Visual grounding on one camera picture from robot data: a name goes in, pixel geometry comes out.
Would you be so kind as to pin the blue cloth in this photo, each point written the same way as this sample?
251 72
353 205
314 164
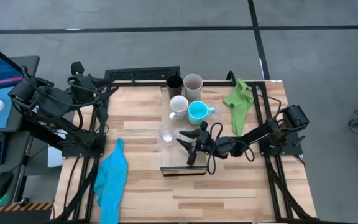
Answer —
110 180

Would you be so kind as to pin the white patterned mug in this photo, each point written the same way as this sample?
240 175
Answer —
179 105

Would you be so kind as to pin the black computer mouse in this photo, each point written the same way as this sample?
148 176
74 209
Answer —
0 185

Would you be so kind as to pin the teal mug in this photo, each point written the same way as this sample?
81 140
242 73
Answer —
197 112

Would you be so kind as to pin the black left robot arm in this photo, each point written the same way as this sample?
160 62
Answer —
73 133

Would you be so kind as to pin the black perforated panel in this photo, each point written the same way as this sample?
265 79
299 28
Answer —
135 74

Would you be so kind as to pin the black case with hazard stripe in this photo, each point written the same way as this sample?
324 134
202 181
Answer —
14 208

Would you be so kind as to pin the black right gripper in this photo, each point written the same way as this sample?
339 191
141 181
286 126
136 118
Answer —
207 144

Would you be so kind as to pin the grey computer desk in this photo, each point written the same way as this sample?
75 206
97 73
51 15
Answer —
31 62

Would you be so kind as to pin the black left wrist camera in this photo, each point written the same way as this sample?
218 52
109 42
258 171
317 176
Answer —
77 68

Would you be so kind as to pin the tall black cup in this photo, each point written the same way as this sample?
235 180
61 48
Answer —
174 85

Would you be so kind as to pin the tall beige cup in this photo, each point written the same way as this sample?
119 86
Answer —
193 85

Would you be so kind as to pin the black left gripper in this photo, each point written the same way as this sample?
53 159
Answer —
84 87

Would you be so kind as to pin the green cloth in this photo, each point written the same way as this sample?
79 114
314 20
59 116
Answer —
239 105

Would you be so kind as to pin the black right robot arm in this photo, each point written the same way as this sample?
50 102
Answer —
259 133

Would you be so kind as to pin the white paper sheet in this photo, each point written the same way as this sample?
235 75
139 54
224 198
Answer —
54 158

